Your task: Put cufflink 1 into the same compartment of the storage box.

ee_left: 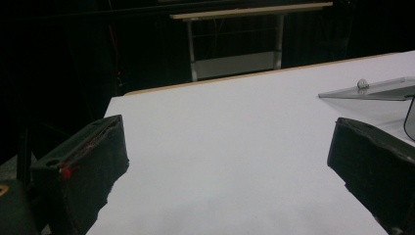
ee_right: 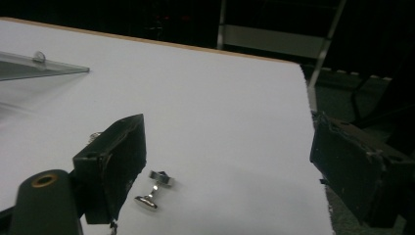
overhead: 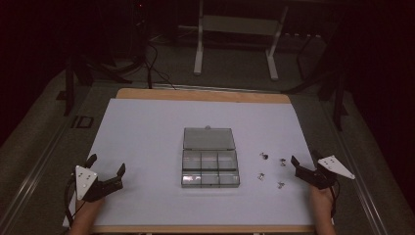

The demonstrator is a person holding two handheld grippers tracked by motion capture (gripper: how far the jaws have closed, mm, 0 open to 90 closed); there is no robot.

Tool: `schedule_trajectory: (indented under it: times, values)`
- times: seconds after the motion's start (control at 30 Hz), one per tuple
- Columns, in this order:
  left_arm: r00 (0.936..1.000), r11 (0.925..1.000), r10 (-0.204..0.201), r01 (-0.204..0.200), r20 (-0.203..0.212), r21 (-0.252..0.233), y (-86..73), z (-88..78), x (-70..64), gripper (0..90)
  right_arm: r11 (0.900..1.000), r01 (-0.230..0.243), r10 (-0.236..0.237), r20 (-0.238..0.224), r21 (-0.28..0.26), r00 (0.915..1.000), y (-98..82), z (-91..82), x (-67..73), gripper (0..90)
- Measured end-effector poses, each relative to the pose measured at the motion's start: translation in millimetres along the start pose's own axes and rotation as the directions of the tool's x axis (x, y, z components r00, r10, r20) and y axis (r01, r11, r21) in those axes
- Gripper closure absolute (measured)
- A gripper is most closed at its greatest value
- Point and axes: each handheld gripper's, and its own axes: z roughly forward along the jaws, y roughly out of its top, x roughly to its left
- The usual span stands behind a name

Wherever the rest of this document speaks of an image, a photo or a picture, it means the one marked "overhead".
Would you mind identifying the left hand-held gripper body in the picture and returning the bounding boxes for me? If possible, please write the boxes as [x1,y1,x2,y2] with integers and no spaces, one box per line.
[74,164,124,203]

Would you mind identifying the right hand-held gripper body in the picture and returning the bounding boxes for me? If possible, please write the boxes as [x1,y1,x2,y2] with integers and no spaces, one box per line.
[295,155,356,191]

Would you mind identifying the clear plastic compartment box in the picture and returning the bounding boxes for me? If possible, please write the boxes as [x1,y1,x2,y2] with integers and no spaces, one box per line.
[180,125,241,189]

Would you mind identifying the person's left hand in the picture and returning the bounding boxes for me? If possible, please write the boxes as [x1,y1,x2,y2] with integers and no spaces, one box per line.
[74,195,106,220]

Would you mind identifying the person's right hand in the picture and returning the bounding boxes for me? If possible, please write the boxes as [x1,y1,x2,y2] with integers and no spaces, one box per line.
[309,184,336,213]

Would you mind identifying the black stand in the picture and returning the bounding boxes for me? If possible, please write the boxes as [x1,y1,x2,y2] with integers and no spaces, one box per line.
[63,53,133,118]
[282,30,349,132]

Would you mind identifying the wooden table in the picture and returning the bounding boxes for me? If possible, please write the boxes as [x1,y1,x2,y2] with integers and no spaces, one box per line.
[61,87,318,234]

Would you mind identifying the white metal stand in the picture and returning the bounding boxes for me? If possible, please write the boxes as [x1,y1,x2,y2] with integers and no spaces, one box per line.
[193,0,291,81]

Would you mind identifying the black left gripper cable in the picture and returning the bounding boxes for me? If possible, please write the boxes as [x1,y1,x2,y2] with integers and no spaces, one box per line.
[64,175,86,227]

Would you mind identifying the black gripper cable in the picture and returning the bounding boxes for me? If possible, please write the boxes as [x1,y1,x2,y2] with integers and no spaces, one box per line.
[329,180,341,219]
[64,175,86,227]

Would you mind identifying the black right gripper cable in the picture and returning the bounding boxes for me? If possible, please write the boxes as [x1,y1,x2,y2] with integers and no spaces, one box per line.
[329,180,341,219]

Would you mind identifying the black floor cables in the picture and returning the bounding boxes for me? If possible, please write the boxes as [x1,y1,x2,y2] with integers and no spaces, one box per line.
[130,0,178,91]

